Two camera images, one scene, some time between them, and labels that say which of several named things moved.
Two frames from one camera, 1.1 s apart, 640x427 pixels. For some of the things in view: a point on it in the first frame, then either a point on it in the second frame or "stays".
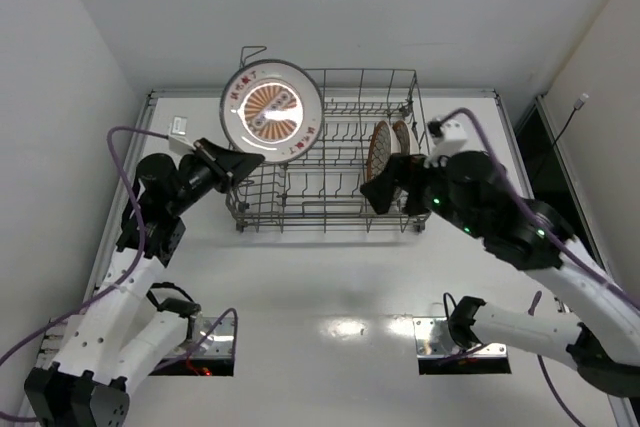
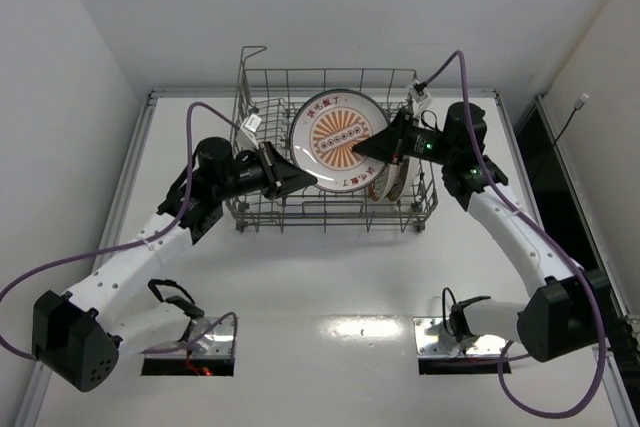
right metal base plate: (435, 341) stays
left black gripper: (213, 165) → (270, 170)
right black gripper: (405, 182) → (399, 139)
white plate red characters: (272, 109) → (324, 131)
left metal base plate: (204, 337) stays
